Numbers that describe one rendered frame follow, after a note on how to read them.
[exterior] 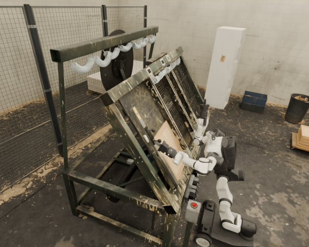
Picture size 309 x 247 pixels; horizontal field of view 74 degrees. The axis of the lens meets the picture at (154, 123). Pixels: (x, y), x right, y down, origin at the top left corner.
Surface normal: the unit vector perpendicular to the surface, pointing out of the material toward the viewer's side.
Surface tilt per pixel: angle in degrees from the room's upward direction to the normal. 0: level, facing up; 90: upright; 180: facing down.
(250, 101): 90
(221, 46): 90
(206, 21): 90
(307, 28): 90
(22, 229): 0
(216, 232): 0
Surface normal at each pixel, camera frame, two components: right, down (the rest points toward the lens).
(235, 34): -0.50, 0.43
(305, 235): 0.04, -0.86
